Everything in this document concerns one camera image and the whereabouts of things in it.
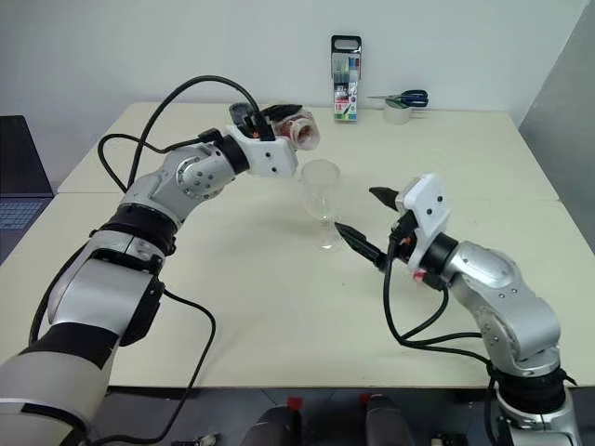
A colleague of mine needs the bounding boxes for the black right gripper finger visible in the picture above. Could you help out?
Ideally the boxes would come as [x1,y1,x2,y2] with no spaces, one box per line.
[368,186,401,213]
[334,221,388,269]

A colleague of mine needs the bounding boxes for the plastic bottle with red liquid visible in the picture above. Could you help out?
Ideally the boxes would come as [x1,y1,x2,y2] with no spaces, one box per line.
[267,105,323,152]

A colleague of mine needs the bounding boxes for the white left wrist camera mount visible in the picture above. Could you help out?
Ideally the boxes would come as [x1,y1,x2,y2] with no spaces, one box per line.
[226,124,299,179]

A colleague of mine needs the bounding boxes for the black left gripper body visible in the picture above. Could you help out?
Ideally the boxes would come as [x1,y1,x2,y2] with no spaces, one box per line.
[241,112,277,140]

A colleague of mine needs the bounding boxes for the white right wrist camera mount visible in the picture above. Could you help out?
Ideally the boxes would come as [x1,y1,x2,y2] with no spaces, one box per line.
[402,173,453,275]

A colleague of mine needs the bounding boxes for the grey partition panel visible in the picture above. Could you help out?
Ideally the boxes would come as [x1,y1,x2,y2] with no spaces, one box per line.
[518,0,595,257]

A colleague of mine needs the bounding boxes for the clear plastic wine glass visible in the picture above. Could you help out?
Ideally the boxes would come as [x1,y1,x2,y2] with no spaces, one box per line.
[300,159,344,253]

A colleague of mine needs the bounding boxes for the dark grey laptop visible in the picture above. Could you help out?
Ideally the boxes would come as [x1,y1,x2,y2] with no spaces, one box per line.
[0,114,55,266]

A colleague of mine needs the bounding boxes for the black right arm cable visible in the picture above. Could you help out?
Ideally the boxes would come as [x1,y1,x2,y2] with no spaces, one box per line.
[381,222,501,443]

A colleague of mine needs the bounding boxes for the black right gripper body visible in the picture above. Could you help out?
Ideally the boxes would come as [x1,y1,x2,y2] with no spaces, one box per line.
[388,191,422,260]

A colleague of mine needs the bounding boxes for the boxed colour marker set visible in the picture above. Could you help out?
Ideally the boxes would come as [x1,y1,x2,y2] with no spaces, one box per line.
[330,33,363,125]

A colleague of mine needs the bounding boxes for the blue handled scissors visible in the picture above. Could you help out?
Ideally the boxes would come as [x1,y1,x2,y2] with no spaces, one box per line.
[366,88,430,110]

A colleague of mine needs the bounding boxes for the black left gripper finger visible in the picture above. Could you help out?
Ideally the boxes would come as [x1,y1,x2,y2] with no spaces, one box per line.
[260,104,303,119]

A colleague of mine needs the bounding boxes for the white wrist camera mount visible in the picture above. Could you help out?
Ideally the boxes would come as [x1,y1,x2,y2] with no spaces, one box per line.
[226,124,299,179]
[402,173,453,275]

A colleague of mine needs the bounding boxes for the dark rounded shape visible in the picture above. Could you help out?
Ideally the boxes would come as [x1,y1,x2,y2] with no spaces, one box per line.
[364,393,419,446]
[241,406,303,446]

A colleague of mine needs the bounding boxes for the clear tape roll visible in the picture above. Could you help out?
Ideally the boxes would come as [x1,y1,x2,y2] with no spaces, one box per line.
[383,99,411,126]

